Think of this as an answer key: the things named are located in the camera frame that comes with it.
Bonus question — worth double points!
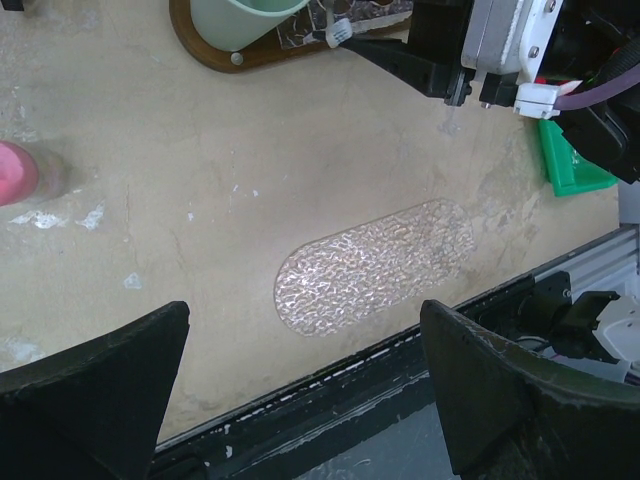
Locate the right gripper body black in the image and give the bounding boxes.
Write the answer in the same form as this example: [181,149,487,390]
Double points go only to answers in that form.
[407,0,474,100]

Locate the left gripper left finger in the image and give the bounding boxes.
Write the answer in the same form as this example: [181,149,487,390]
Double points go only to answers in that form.
[1,301,190,479]

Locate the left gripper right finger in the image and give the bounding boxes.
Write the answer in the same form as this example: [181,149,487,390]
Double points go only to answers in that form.
[420,300,639,479]

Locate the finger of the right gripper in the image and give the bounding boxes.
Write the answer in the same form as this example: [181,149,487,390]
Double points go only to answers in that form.
[344,38,458,105]

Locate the clear acrylic toothbrush holder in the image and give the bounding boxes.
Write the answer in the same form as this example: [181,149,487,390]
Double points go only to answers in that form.
[277,0,416,51]

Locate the grey toothbrush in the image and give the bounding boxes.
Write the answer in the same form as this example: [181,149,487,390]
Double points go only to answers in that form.
[324,0,353,49]

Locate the green plastic cup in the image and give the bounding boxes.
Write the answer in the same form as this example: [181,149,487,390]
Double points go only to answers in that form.
[190,0,308,52]

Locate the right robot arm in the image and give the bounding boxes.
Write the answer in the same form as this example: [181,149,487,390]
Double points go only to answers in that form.
[340,1,639,184]

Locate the dark wooden oval tray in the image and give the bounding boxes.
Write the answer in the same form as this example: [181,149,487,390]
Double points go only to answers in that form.
[169,0,330,74]

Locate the green bin cups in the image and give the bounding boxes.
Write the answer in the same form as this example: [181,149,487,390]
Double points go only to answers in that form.
[537,120,618,198]

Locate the textured clear oval mat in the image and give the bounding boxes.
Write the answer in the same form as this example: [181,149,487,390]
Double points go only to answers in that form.
[273,199,475,337]

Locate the pink cap bottle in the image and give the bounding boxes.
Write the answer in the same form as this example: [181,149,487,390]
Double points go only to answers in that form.
[1,141,67,206]

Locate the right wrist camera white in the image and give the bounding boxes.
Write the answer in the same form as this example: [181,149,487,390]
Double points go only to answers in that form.
[459,0,584,120]

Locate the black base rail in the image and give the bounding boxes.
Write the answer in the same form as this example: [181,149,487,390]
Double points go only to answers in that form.
[150,327,452,479]

